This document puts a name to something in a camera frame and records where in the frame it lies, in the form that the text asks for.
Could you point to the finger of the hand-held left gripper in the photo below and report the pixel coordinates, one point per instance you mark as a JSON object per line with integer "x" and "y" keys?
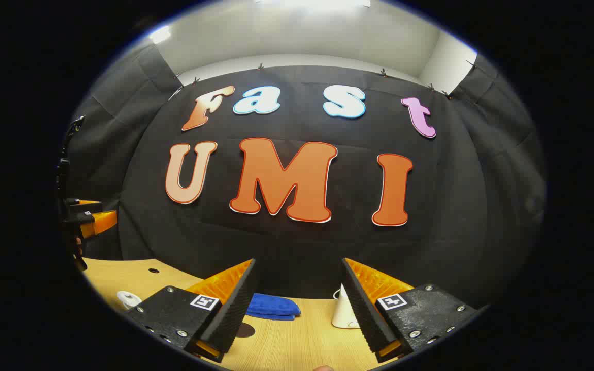
{"x": 96, "y": 222}
{"x": 84, "y": 206}

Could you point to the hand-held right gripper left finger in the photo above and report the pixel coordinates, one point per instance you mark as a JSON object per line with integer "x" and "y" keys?
{"x": 235, "y": 314}

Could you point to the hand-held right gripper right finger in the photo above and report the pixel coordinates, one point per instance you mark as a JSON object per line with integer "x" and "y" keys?
{"x": 366, "y": 319}

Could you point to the dark round coaster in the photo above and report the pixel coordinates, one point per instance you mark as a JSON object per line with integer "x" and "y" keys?
{"x": 246, "y": 330}

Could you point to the white tabletop container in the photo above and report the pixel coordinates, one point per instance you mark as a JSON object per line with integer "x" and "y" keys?
{"x": 342, "y": 314}

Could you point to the blue folded cloth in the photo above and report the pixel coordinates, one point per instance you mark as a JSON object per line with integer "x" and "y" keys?
{"x": 274, "y": 306}

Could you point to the black backdrop cloth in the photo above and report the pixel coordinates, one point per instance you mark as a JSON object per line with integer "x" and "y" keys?
{"x": 328, "y": 247}

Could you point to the bright ceiling light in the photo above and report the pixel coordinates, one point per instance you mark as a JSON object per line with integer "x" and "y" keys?
{"x": 160, "y": 34}

